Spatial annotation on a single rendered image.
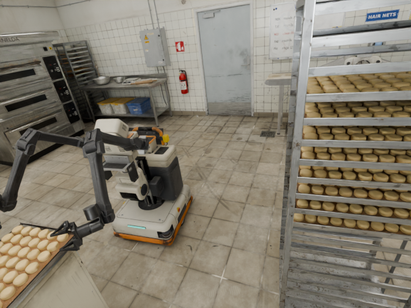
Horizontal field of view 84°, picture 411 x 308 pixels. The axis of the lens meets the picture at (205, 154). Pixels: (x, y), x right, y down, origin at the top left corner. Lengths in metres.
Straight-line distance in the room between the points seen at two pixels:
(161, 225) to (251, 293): 0.90
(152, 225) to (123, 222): 0.31
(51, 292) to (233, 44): 4.42
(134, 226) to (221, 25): 3.86
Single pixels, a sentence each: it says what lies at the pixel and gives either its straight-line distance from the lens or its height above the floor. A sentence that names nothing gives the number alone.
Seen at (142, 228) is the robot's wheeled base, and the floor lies 0.24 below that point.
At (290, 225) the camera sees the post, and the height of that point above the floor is 0.89.
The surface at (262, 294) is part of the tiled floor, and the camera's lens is 2.02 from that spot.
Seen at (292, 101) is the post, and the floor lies 1.36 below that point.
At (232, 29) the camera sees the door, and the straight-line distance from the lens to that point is 4.81.
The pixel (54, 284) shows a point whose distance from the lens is 1.48.
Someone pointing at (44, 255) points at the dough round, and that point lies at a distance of 1.38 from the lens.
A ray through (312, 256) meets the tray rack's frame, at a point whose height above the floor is 0.15.
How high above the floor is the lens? 1.76
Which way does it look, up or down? 29 degrees down
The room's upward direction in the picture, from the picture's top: 7 degrees counter-clockwise
